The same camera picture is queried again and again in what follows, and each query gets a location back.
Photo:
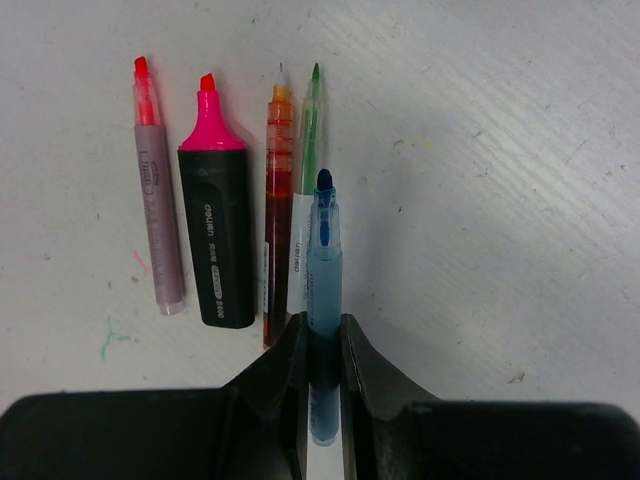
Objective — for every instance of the black highlighter body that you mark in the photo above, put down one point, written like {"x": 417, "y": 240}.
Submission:
{"x": 214, "y": 171}

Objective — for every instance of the pink clear pen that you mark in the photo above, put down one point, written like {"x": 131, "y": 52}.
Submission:
{"x": 157, "y": 191}

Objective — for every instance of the red orange-tipped pen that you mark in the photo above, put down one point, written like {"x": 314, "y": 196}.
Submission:
{"x": 279, "y": 146}

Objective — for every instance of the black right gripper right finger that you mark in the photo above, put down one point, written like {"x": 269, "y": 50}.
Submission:
{"x": 394, "y": 429}

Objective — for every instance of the green clear pen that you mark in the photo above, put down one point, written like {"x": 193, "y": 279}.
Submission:
{"x": 306, "y": 172}

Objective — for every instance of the blue pen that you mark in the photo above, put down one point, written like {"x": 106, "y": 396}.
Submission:
{"x": 324, "y": 309}

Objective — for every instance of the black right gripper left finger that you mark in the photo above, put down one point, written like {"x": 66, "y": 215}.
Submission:
{"x": 253, "y": 427}

